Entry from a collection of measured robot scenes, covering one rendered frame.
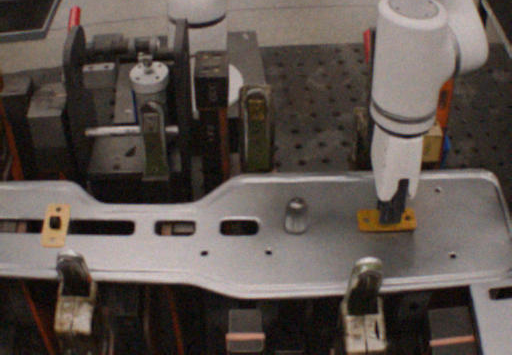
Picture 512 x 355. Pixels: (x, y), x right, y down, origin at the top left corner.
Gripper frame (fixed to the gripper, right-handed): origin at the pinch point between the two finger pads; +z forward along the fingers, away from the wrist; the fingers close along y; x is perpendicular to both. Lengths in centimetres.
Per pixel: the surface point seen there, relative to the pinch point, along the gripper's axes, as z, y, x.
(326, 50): 33, -87, 1
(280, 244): 3.3, 3.4, -15.0
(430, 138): -2.6, -10.7, 7.6
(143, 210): 2.9, -2.8, -33.7
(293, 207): -1.1, 0.9, -13.2
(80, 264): -6.1, 15.0, -39.1
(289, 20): 103, -215, -1
